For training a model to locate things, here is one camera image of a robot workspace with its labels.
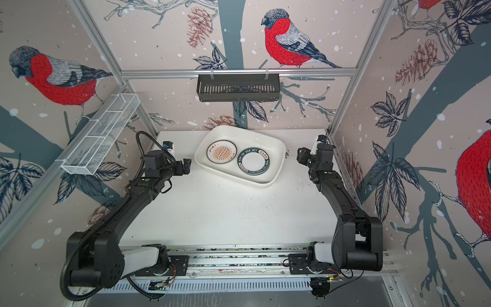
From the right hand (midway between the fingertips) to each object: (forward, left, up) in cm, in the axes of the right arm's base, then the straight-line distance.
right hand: (302, 151), depth 87 cm
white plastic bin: (+17, +12, -16) cm, 26 cm away
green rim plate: (+6, +24, -16) cm, 29 cm away
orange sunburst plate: (+13, +43, -16) cm, 48 cm away
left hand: (-7, +56, +2) cm, 57 cm away
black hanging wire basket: (+39, +33, +11) cm, 52 cm away
